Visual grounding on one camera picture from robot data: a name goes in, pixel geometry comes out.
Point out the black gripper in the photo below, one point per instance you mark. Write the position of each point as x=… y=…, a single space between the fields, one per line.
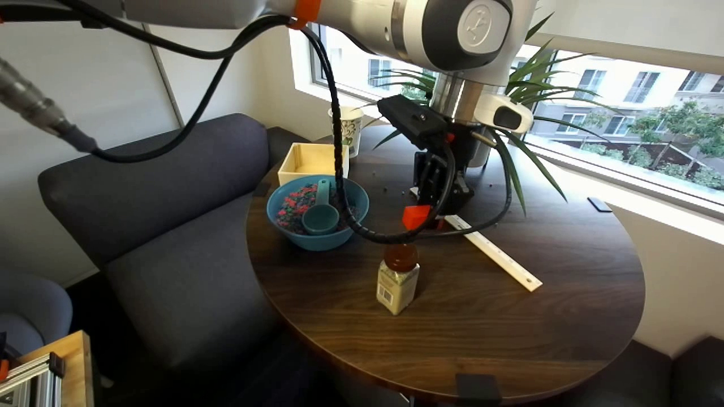
x=442 y=170

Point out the orange block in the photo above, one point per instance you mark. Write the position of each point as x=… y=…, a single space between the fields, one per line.
x=418 y=219

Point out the light wooden box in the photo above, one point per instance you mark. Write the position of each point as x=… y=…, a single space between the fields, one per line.
x=308 y=161

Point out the long wooden ruler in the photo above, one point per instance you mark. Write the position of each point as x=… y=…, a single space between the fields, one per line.
x=498 y=257

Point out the spice bottle brown cap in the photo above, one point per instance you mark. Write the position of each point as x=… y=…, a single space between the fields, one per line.
x=398 y=287

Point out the patterned paper cup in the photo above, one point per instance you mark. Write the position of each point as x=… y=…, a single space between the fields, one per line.
x=351 y=132

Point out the teal measuring scoop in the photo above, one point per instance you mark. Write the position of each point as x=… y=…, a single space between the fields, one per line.
x=321 y=219

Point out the blue bowl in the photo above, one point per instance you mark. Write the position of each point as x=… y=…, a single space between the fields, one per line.
x=321 y=241

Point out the colourful candy pieces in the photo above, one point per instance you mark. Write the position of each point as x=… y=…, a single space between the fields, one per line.
x=295 y=205

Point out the green spiky plant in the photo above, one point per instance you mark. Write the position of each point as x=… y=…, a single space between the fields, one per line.
x=536 y=82

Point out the white roller blind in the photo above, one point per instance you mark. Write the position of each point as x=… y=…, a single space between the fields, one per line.
x=635 y=25

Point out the dark grey sofa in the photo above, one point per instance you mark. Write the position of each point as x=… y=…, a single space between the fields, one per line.
x=167 y=227

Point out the dark armchair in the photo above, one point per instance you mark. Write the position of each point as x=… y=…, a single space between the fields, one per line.
x=699 y=374

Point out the blue grey shell chair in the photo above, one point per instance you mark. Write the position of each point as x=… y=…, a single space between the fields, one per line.
x=36 y=309

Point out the aluminium and wood frame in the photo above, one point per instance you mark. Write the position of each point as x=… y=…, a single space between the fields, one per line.
x=54 y=374

